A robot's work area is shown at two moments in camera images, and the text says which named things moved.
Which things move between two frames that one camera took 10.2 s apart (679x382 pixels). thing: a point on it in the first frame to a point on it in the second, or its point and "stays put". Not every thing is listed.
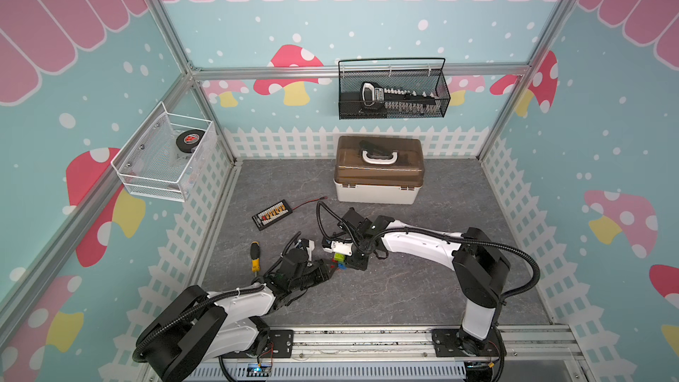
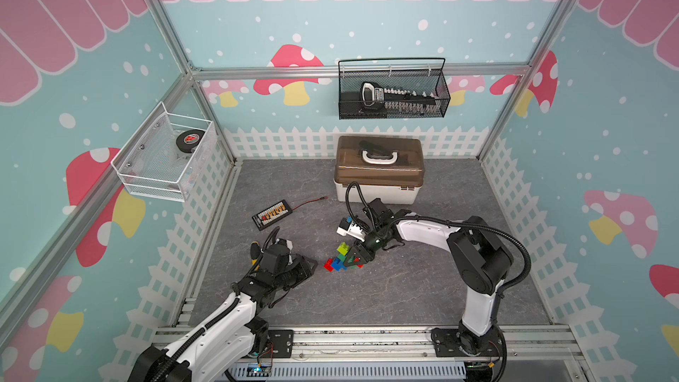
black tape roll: (187, 140) stays put
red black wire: (321, 198) stays put
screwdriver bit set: (395, 100) stays put
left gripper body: (312, 276) to (284, 280)
